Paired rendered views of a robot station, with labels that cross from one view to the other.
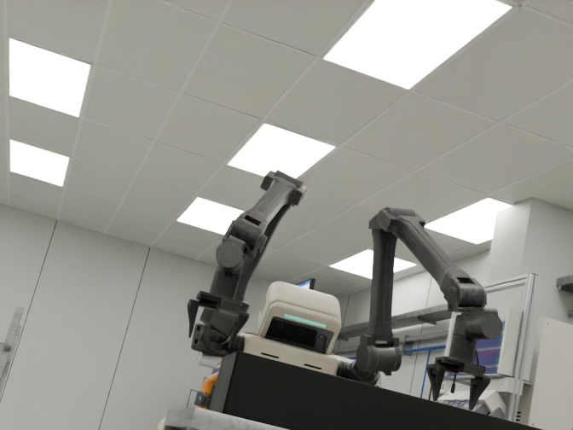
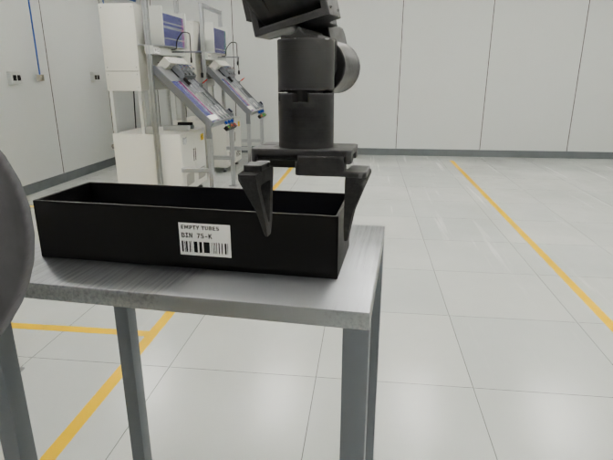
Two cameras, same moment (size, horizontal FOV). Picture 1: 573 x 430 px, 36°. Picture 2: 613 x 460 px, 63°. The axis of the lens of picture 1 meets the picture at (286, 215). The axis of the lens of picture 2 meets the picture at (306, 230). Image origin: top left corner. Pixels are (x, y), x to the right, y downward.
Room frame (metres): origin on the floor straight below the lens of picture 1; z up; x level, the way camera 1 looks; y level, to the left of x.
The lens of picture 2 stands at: (2.40, 0.28, 1.13)
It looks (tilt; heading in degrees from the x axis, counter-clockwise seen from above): 17 degrees down; 200
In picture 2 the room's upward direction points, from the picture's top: straight up
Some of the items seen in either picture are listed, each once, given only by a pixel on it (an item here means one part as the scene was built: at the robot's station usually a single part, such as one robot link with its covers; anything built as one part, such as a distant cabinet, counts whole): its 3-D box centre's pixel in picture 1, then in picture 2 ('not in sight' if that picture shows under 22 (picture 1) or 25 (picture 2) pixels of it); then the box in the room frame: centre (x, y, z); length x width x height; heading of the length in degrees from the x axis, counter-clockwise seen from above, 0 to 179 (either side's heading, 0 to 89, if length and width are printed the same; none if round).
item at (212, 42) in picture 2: not in sight; (207, 90); (-3.15, -3.11, 0.95); 1.36 x 0.82 x 1.90; 104
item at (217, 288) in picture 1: (222, 290); (306, 128); (1.91, 0.10, 1.08); 0.10 x 0.07 x 0.07; 98
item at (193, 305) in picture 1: (201, 317); (334, 196); (1.91, 0.13, 1.01); 0.07 x 0.07 x 0.09; 8
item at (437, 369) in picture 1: (444, 381); not in sight; (2.00, -0.44, 1.01); 0.07 x 0.07 x 0.09; 10
